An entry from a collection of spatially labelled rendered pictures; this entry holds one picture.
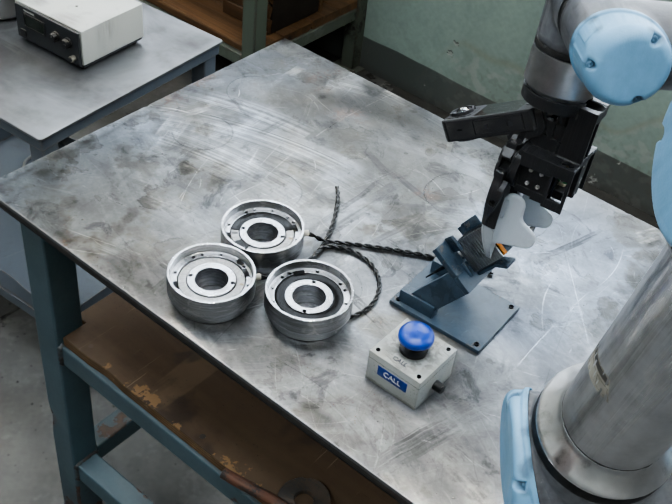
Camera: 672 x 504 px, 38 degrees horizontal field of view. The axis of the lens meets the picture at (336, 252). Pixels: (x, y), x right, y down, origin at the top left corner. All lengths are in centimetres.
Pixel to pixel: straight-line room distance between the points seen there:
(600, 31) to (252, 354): 53
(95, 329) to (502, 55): 171
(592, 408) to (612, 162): 213
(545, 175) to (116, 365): 71
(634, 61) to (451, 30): 212
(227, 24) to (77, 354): 159
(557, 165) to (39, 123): 96
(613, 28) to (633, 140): 194
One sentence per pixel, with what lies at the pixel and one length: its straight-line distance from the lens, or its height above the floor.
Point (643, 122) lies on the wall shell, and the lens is 274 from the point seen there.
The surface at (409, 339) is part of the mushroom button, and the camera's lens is 106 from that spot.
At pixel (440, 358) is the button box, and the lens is 109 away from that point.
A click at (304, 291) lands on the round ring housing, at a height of 82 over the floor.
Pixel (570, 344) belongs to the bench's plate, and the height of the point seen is 80.
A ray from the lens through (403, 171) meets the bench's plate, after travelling 141.
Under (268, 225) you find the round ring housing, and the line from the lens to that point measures 125.
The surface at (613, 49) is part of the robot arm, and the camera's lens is 84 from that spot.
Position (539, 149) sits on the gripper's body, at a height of 106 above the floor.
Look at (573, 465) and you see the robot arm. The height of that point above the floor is 103.
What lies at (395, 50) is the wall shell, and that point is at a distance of 311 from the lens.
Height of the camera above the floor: 163
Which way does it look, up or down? 41 degrees down
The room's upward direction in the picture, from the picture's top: 7 degrees clockwise
